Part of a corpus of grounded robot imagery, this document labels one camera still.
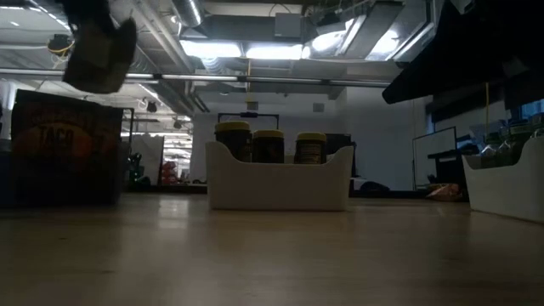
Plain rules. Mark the white plastic bin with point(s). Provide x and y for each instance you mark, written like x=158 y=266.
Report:
x=510 y=191
x=276 y=187

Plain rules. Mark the ceiling light panel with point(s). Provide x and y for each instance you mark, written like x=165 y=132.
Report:
x=210 y=49
x=274 y=52

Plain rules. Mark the green lid spice jar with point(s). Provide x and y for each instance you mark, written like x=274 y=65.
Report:
x=537 y=125
x=516 y=140
x=493 y=146

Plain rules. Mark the dark transparent plastic bin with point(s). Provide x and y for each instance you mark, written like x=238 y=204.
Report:
x=126 y=161

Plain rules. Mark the grey ceiling pipe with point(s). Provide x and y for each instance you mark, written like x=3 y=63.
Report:
x=200 y=77

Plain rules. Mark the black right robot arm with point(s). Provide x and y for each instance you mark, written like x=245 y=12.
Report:
x=467 y=51

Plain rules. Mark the large ceiling light fixture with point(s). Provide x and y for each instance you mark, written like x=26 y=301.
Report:
x=382 y=42

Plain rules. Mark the taco seasoning packet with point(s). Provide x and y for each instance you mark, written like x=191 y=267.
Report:
x=64 y=149
x=444 y=192
x=98 y=64

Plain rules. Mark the yellow lid spice jar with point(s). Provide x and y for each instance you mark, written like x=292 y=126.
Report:
x=311 y=149
x=268 y=146
x=233 y=140

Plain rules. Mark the black monitor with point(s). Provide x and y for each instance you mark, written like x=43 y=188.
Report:
x=340 y=142

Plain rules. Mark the black rectangular frame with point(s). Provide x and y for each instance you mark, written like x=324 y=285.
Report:
x=248 y=115

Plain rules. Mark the red objects pile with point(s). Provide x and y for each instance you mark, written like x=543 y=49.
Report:
x=169 y=172

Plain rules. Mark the white board panel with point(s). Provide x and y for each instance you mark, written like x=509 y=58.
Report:
x=146 y=157

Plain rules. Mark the silver ventilation duct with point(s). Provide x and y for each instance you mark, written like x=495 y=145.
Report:
x=187 y=13

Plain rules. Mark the grey wall vent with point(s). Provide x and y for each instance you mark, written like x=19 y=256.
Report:
x=319 y=107

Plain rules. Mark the grey ceiling box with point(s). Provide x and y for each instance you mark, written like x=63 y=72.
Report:
x=288 y=25

